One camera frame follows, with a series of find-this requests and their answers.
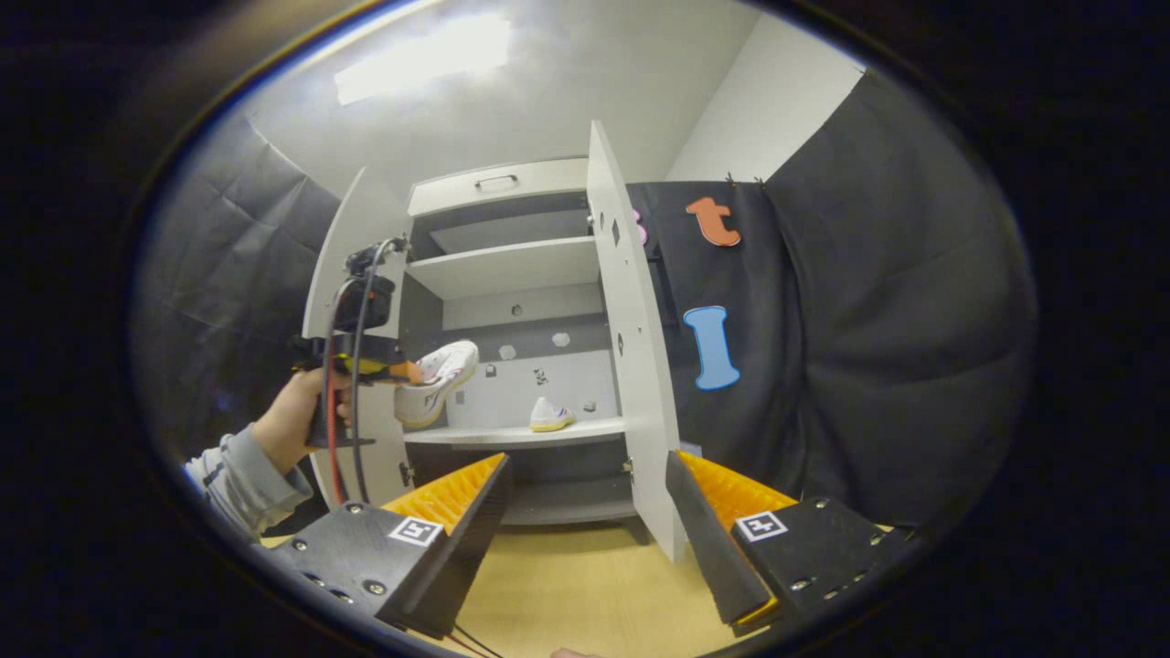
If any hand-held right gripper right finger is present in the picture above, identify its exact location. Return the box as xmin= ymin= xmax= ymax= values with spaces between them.
xmin=665 ymin=450 xmax=924 ymax=638

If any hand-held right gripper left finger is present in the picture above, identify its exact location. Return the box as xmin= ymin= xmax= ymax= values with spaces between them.
xmin=259 ymin=452 xmax=513 ymax=639

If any white striped shoe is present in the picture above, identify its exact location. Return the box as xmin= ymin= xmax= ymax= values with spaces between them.
xmin=393 ymin=340 xmax=480 ymax=429
xmin=529 ymin=397 xmax=578 ymax=433

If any white shoe cabinet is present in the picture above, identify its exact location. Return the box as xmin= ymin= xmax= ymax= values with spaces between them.
xmin=399 ymin=157 xmax=641 ymax=526

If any white cabinet shelf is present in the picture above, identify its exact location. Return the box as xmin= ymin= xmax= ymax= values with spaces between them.
xmin=402 ymin=416 xmax=630 ymax=449
xmin=407 ymin=236 xmax=601 ymax=301

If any white cabinet drawer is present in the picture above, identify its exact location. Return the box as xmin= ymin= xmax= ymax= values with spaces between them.
xmin=407 ymin=157 xmax=590 ymax=218

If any black cable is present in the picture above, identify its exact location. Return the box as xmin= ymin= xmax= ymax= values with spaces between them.
xmin=350 ymin=239 xmax=396 ymax=505
xmin=454 ymin=624 xmax=505 ymax=658

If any red cable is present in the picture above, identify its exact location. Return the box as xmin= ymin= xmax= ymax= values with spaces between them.
xmin=323 ymin=277 xmax=357 ymax=508

